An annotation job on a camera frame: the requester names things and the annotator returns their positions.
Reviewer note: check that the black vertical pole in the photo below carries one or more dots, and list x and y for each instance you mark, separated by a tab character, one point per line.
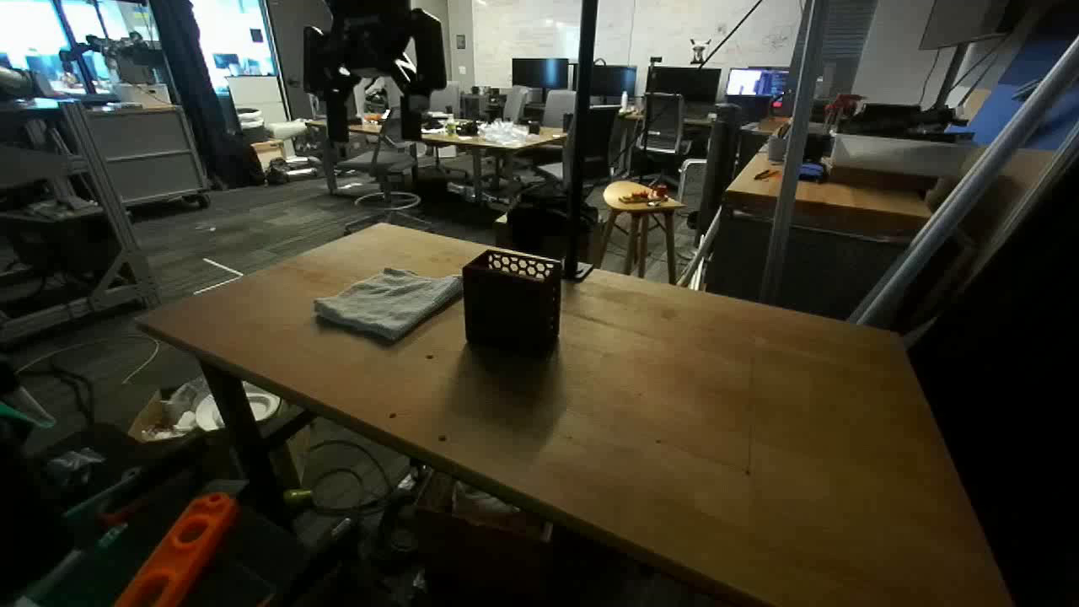
582	135

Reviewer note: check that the small open cardboard box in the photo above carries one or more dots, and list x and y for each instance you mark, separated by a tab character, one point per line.
156	419

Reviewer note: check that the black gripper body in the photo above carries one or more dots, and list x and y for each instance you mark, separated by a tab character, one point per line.
373	22

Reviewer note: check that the silver vertical post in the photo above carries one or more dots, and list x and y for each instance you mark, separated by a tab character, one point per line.
791	146

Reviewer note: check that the black office chair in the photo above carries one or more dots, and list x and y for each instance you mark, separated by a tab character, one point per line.
661	121

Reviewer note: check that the light blue white towel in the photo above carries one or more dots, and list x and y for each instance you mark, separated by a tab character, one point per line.
383	305

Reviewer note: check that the wooden office table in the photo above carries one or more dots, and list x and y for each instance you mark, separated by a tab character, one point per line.
495	140

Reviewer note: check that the silver diagonal strut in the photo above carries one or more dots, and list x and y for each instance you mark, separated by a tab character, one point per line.
967	180

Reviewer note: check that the round wooden stool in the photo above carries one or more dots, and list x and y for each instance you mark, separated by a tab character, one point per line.
640	201

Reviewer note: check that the wooden top workbench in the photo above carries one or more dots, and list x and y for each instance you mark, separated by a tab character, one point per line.
827	204

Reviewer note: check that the white drawer cabinet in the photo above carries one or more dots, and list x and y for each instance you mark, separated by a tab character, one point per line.
145	151

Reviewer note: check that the lit computer monitor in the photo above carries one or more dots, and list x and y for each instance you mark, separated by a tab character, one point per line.
758	83

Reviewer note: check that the dark computer monitor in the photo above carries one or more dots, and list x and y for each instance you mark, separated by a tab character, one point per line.
681	84
616	83
540	71

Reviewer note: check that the black curtain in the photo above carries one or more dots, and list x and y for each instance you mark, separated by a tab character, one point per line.
202	87

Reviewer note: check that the grey metal shelf rack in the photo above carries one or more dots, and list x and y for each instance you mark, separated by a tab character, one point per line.
101	222

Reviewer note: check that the orange plastic case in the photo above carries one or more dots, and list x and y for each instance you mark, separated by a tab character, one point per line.
179	552

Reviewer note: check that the white long box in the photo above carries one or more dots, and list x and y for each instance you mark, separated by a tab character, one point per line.
898	151

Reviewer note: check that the white round bowl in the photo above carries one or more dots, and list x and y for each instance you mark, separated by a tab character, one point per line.
242	407

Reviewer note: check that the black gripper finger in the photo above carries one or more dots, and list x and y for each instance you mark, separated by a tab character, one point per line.
333	60
417	56

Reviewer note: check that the black table leg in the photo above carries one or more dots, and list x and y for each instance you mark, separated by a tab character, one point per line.
242	440

